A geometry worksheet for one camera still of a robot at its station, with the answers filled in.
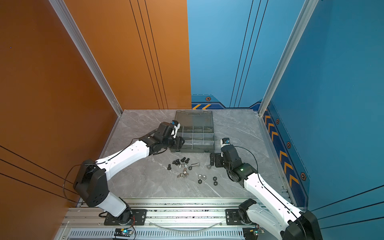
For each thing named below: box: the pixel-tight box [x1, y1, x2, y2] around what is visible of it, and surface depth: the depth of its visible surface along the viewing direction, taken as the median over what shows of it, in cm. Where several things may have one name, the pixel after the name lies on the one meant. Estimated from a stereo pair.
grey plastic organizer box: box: [170, 110, 215, 153], surface depth 109 cm
